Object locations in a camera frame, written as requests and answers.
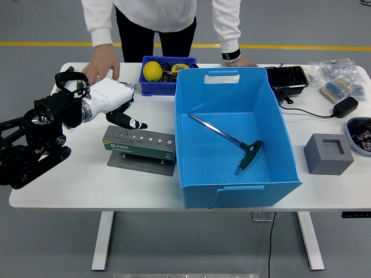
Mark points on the small dark blue plastic bin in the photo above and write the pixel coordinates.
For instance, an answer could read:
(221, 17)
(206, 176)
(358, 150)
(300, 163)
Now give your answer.
(150, 87)

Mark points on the grey foam block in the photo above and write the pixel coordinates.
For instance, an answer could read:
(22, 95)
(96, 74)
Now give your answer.
(319, 156)

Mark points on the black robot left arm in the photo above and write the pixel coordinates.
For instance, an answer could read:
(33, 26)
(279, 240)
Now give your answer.
(37, 136)

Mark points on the person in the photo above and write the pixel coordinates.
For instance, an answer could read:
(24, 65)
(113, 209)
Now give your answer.
(159, 17)

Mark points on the person's left forearm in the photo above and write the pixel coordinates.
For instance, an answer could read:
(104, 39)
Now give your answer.
(229, 29)

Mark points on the large light blue plastic box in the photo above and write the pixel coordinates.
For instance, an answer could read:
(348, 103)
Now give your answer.
(226, 162)

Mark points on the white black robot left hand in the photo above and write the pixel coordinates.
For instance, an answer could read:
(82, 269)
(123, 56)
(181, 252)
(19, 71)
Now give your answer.
(108, 94)

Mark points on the yellow tape measure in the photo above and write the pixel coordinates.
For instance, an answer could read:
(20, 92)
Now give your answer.
(178, 68)

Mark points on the black power adapter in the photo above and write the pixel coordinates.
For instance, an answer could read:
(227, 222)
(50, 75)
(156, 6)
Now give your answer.
(345, 107)

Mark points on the black table control panel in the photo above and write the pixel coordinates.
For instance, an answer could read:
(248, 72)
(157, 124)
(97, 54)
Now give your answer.
(356, 215)

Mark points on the black plastic tray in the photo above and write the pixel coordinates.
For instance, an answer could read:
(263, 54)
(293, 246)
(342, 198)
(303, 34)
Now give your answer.
(287, 79)

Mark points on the metal green wrench holder stand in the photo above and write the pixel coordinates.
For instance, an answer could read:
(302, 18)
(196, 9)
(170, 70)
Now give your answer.
(139, 149)

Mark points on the white table leg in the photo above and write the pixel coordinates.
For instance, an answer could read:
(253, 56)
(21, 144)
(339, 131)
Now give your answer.
(103, 240)
(311, 240)

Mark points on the person's left hand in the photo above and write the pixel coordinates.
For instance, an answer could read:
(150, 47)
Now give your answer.
(245, 62)

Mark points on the clear plastic parts bags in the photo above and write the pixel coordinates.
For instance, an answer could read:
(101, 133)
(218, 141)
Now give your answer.
(333, 68)

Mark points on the person's right forearm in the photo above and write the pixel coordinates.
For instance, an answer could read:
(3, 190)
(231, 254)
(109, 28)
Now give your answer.
(98, 26)

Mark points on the blue resistor strip bundle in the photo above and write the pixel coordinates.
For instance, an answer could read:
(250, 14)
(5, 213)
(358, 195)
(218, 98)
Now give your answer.
(333, 89)

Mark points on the person's right hand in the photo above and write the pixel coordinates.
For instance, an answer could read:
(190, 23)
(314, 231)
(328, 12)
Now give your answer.
(103, 62)

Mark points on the grey metal foot plate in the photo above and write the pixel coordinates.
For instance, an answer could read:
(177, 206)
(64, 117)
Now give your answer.
(261, 217)

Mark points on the white bowl of small parts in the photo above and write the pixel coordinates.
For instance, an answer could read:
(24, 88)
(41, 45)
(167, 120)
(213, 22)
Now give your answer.
(360, 136)

